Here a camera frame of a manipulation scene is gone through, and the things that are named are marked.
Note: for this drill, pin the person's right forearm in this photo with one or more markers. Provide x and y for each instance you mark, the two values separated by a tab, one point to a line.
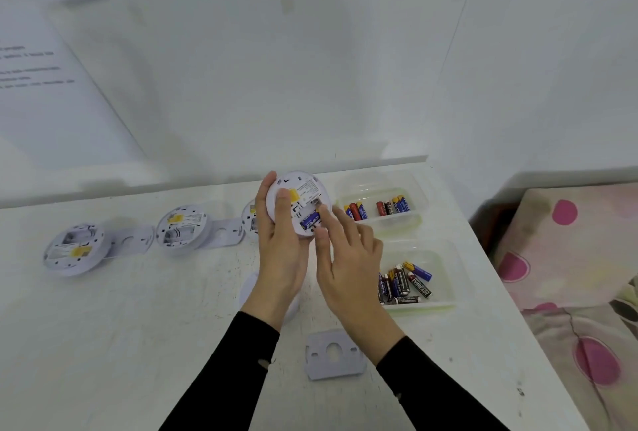
438	396

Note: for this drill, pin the person's left hand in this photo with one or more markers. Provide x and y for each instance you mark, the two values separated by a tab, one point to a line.
279	271

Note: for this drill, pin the blue battery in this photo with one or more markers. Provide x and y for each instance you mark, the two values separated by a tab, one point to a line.
310	220

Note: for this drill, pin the white round smoke detector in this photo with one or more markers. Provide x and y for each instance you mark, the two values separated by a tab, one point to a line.
246	289
247	220
194	242
309	180
94	265

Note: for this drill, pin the clear plastic container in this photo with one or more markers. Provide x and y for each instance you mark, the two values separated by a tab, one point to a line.
451	271
344	185

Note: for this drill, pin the mounting plate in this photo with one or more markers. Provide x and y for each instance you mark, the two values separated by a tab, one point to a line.
319	367
234	235
145	239

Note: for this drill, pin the white paper with text lines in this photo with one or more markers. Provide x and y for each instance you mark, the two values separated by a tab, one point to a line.
60	132

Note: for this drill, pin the pink dotted bedsheet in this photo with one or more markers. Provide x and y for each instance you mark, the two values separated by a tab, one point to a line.
588	386

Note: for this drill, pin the person's left forearm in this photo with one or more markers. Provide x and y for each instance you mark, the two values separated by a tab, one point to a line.
224	381

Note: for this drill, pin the pink dotted pillow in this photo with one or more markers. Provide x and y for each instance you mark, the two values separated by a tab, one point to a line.
573	246

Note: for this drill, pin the person's right hand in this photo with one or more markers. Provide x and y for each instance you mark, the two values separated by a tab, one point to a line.
354	286

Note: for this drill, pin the brown patterned cloth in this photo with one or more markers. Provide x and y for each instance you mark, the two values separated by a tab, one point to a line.
628	306

